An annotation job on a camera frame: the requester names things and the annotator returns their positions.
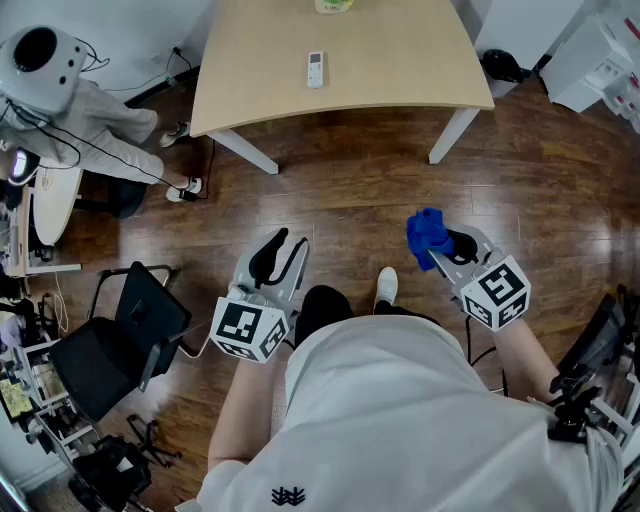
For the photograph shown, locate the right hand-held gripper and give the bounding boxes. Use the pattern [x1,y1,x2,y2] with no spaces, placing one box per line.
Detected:
[428,223,532,333]

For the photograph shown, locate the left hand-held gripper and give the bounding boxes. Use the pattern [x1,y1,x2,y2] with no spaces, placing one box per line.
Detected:
[208,228,311,365]

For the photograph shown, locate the blue cloth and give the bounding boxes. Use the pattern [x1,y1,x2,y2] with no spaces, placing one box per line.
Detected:
[406,208,456,272]

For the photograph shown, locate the white remote control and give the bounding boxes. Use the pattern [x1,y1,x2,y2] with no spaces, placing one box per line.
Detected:
[306,50,326,90]

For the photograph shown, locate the person's left forearm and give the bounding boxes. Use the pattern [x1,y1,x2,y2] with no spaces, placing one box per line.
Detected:
[207,355,280,471]

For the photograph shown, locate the person's right forearm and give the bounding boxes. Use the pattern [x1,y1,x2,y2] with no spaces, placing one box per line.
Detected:
[492,317,561,402]

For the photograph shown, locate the person's black trousers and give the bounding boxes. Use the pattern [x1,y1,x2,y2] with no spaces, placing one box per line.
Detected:
[293,284,442,349]

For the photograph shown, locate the person's white shoe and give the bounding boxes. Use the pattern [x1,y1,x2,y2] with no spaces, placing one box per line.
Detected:
[373,266,399,307]

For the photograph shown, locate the white table leg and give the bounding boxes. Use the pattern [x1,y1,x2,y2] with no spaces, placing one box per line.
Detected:
[206,130,280,176]
[427,107,484,166]

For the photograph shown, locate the black stool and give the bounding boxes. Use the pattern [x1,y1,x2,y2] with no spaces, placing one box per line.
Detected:
[74,178,149,220]

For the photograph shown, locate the person's white shirt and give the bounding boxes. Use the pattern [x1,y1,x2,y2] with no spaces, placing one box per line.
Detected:
[196,313,626,512]

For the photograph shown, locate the black mesh chair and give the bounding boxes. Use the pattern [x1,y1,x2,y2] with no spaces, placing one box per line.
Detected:
[48,260,195,424]

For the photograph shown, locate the black trash bin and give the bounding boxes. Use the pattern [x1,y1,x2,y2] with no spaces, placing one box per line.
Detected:
[480,47,526,99]

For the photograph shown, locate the black chair wheel base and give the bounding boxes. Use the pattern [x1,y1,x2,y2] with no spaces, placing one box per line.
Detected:
[124,413,184,470]

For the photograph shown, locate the round white side table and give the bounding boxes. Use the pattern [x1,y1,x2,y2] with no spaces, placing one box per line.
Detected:
[31,157,84,247]

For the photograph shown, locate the person in grey clothes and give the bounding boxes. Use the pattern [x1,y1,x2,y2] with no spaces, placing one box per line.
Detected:
[0,39,216,201]

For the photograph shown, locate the black bag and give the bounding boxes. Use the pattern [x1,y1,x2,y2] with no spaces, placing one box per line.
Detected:
[66,434,154,512]

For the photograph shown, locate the cluttered metal shelf rack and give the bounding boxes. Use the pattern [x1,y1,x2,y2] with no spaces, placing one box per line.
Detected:
[0,294,97,454]

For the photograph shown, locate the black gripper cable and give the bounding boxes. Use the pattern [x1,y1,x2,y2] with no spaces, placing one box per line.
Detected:
[464,314,509,397]

